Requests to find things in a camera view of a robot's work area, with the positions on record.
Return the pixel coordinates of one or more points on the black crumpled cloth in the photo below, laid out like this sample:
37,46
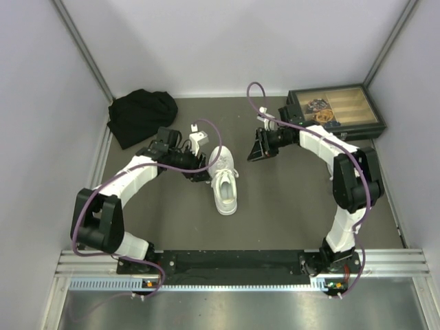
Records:
138,116

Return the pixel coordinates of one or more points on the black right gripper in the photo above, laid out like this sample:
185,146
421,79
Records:
262,148

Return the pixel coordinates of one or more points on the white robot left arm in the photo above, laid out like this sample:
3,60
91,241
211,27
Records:
98,221

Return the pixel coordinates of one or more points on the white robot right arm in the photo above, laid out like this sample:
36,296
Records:
356,179

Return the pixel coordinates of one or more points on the white sneaker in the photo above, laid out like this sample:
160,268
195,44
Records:
225,194

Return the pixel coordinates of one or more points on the white shoelace of shoe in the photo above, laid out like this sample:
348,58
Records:
222,170

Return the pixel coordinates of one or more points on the black compartment box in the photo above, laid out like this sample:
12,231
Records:
346,111

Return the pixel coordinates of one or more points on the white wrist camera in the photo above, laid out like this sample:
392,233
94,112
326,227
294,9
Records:
197,139
266,118

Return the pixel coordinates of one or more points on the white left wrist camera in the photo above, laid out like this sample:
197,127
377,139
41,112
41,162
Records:
197,139

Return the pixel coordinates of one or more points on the grey slotted cable duct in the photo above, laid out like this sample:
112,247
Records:
142,285

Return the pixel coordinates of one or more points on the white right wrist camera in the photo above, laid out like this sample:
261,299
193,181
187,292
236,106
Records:
266,118

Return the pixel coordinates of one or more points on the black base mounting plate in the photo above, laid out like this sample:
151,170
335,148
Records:
247,267

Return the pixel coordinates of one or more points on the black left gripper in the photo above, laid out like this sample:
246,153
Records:
196,177

